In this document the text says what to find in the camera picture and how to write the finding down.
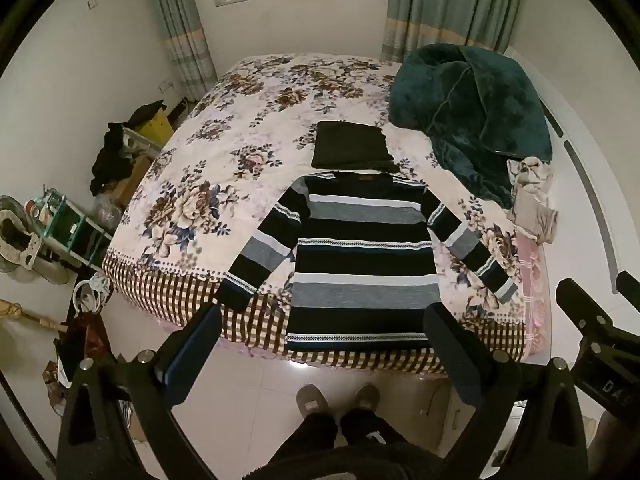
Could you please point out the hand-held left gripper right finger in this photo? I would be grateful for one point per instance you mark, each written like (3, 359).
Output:
(452, 345)

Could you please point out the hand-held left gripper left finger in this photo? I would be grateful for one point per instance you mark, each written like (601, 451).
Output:
(192, 342)

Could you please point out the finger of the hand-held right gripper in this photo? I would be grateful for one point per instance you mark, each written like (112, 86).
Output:
(585, 312)
(631, 290)

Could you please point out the striped knit sweater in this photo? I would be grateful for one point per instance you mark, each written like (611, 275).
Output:
(360, 260)

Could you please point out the person's right forearm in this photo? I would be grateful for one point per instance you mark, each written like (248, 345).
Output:
(602, 440)

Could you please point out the pile of black clothes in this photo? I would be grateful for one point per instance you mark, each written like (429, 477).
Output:
(112, 160)

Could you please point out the pink bed sheet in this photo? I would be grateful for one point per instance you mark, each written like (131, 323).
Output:
(531, 280)

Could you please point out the person's right slipper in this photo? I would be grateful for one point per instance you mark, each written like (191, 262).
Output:
(366, 396)

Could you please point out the person's slipper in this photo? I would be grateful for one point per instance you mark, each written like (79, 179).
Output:
(366, 396)
(311, 400)

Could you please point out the red bag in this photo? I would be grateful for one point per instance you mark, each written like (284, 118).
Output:
(90, 337)

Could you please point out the crumpled grey cloth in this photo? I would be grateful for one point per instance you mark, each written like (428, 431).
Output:
(532, 205)

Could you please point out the person's left slipper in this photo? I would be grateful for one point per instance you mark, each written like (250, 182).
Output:
(311, 400)

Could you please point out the white bed headboard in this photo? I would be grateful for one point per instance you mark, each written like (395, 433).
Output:
(590, 160)

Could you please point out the person's dark trouser legs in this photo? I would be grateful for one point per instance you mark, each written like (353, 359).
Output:
(345, 445)

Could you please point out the teal storage rack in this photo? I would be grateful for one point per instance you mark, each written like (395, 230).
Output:
(70, 225)

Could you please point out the cardboard box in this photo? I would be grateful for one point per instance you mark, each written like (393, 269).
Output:
(131, 180)

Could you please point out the floor fan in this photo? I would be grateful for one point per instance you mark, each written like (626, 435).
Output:
(20, 245)

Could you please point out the yellow box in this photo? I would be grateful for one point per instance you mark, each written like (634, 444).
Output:
(157, 127)

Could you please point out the folded dark cloth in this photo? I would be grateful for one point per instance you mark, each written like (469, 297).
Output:
(352, 145)

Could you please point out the floral bed blanket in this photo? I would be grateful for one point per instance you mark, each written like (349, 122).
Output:
(225, 110)

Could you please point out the dark green plush blanket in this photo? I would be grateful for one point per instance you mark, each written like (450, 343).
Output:
(465, 105)

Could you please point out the teal curtain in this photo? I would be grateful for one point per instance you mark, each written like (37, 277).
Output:
(182, 25)
(450, 5)

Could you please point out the wall socket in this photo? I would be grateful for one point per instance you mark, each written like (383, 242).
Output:
(165, 85)

